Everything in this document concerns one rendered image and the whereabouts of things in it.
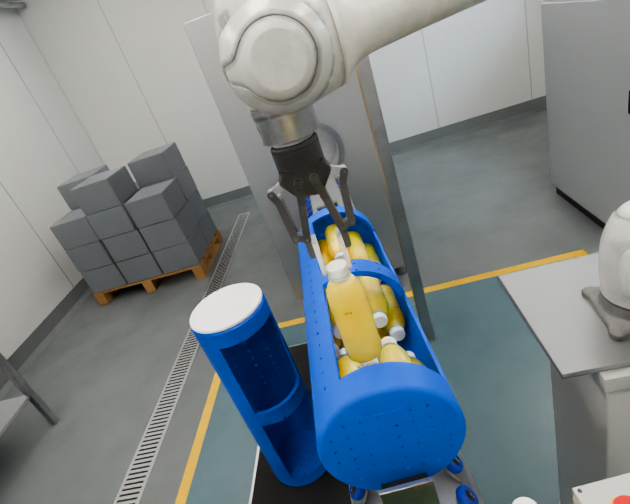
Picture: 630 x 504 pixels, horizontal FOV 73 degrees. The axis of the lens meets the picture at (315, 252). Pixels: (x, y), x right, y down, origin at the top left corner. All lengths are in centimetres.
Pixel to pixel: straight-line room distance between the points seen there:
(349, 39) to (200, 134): 554
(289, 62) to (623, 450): 116
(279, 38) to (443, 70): 541
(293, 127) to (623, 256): 73
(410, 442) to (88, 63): 590
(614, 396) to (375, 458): 54
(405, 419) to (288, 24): 67
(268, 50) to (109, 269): 433
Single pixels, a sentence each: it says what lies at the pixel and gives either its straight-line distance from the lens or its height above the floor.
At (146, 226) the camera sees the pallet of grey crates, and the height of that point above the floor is 66.
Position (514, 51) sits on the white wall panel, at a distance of 603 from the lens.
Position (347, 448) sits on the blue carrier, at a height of 111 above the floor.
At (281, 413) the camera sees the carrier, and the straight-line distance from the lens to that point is 174.
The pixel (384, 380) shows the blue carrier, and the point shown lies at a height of 123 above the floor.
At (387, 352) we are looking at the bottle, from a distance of 98.
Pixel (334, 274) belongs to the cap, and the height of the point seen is 143.
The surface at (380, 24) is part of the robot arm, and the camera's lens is 50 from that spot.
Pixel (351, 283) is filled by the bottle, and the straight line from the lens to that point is 75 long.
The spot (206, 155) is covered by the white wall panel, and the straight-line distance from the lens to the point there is 603.
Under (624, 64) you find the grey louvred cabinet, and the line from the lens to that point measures 287.
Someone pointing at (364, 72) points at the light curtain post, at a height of 155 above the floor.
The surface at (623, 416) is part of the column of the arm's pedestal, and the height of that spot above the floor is 86.
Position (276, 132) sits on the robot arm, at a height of 169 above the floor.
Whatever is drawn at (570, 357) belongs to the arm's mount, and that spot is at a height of 102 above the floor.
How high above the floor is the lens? 180
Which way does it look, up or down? 27 degrees down
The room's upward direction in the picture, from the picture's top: 20 degrees counter-clockwise
